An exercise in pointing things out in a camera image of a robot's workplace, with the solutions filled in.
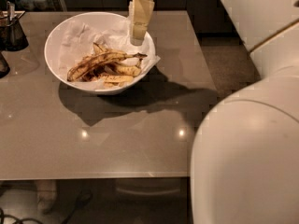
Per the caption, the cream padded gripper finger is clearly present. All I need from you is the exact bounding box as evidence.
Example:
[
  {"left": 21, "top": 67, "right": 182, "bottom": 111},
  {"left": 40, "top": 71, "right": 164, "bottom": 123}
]
[{"left": 129, "top": 0, "right": 155, "bottom": 46}]

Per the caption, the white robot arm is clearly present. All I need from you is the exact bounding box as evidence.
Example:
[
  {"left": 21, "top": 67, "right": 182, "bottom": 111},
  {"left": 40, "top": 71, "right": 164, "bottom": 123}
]
[{"left": 190, "top": 0, "right": 299, "bottom": 224}]

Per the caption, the white ceramic bowl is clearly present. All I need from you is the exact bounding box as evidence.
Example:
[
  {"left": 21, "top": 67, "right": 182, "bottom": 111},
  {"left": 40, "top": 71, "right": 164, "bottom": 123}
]
[{"left": 43, "top": 11, "right": 156, "bottom": 96}]

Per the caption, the brown spotted banana peel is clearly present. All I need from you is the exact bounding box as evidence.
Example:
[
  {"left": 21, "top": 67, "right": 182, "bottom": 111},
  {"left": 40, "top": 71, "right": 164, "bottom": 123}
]
[{"left": 67, "top": 43, "right": 147, "bottom": 87}]

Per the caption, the white paper napkin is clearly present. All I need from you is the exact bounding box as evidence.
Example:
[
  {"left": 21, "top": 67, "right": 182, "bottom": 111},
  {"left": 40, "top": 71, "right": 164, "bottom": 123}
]
[{"left": 57, "top": 16, "right": 161, "bottom": 91}]

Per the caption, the dark glass container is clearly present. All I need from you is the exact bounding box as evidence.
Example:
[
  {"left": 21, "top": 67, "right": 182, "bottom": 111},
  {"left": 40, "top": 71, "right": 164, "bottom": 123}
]
[{"left": 0, "top": 2, "right": 29, "bottom": 51}]

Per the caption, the dark round object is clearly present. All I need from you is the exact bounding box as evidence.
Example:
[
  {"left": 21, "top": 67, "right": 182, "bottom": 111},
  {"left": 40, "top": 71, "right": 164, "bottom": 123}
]
[{"left": 0, "top": 53, "right": 10, "bottom": 78}]

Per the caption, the black floor cable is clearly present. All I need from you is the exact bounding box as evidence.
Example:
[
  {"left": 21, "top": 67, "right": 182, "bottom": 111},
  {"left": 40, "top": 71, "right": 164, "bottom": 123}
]
[{"left": 0, "top": 208, "right": 43, "bottom": 224}]

